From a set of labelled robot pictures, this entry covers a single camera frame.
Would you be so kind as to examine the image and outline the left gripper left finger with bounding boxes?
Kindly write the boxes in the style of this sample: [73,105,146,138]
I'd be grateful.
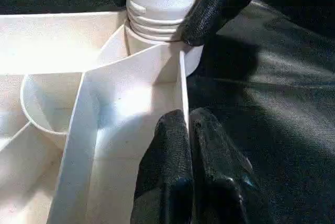
[130,110,193,224]

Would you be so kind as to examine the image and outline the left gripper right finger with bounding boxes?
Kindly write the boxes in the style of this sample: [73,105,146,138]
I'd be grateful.
[188,107,274,224]

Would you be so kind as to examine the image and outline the white plastic table top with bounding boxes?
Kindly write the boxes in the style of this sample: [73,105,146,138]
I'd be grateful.
[0,9,205,224]

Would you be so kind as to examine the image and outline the black plastic mat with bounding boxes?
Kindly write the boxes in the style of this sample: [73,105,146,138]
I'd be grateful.
[0,0,335,224]

